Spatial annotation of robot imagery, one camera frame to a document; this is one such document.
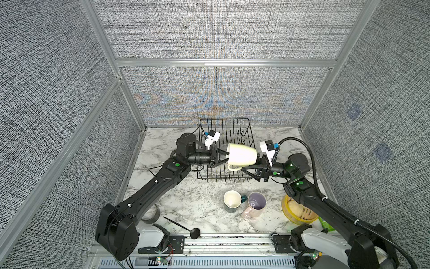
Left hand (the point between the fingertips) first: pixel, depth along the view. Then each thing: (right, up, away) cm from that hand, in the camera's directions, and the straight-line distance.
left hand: (236, 158), depth 63 cm
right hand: (+3, -2, -1) cm, 3 cm away
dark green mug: (+1, -23, +19) cm, 30 cm away
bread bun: (+30, -25, +13) cm, 41 cm away
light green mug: (+1, +1, -2) cm, 2 cm away
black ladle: (-17, -35, +13) cm, 41 cm away
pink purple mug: (+13, -24, +20) cm, 34 cm away
